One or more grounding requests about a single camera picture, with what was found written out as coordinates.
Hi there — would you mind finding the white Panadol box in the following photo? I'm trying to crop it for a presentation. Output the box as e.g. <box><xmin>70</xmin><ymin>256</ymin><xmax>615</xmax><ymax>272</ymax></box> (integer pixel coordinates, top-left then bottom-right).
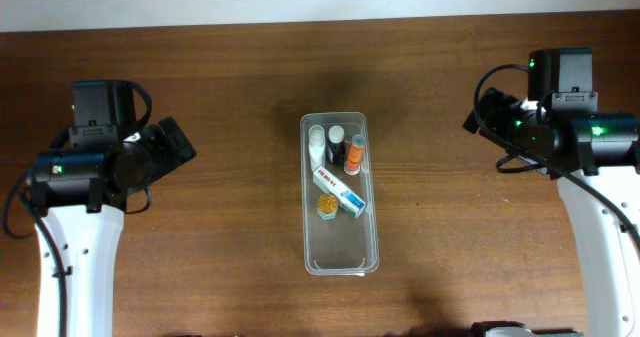
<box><xmin>313</xmin><ymin>166</ymin><xmax>366</xmax><ymax>218</ymax></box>

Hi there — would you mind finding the gold lid small jar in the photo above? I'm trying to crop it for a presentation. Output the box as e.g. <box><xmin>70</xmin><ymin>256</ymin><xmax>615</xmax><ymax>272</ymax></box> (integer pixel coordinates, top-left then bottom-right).
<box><xmin>316</xmin><ymin>193</ymin><xmax>339</xmax><ymax>220</ymax></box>

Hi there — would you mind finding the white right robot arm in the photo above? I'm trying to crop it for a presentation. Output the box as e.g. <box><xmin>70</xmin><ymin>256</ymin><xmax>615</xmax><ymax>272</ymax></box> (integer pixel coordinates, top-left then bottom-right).
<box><xmin>463</xmin><ymin>47</ymin><xmax>639</xmax><ymax>336</ymax></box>

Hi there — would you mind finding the orange tablet tube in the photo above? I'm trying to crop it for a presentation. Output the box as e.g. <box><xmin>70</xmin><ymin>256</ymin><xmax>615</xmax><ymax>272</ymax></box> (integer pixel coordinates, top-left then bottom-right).
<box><xmin>344</xmin><ymin>134</ymin><xmax>366</xmax><ymax>175</ymax></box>

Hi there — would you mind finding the dark bottle white cap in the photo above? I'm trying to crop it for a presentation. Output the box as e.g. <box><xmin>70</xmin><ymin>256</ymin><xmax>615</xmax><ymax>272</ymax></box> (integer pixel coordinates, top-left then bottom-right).
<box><xmin>327</xmin><ymin>125</ymin><xmax>346</xmax><ymax>165</ymax></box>

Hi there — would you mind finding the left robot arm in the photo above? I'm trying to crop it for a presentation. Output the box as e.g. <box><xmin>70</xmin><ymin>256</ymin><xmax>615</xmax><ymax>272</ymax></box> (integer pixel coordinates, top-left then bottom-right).
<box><xmin>20</xmin><ymin>80</ymin><xmax>196</xmax><ymax>336</ymax></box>

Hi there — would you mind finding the clear plastic container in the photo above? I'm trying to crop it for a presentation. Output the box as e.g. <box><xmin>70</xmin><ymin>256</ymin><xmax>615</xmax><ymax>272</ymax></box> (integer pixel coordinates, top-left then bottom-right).
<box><xmin>300</xmin><ymin>112</ymin><xmax>378</xmax><ymax>276</ymax></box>

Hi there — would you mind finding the white pump bottle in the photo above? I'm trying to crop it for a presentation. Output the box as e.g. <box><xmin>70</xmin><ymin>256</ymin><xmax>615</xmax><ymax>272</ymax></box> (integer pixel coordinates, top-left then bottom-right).
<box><xmin>308</xmin><ymin>125</ymin><xmax>326</xmax><ymax>172</ymax></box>

